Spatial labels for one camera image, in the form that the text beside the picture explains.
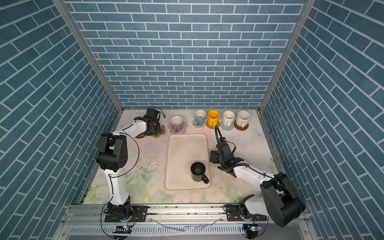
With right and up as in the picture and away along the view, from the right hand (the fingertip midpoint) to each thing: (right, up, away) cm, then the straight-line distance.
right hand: (214, 152), depth 91 cm
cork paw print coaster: (-35, +11, +16) cm, 40 cm away
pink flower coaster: (-20, +16, +20) cm, 32 cm away
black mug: (-10, -8, -8) cm, 15 cm away
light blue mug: (-8, +23, +17) cm, 29 cm away
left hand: (-38, +13, +11) cm, 42 cm away
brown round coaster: (+21, +14, +17) cm, 30 cm away
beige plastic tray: (-20, 0, +8) cm, 22 cm away
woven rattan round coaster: (+5, +17, +20) cm, 27 cm away
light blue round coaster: (+11, +14, +17) cm, 24 cm away
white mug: (+11, +21, +13) cm, 27 cm away
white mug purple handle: (-25, +17, +17) cm, 35 cm away
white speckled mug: (+21, +21, +12) cm, 32 cm away
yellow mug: (+1, +21, +14) cm, 25 cm away
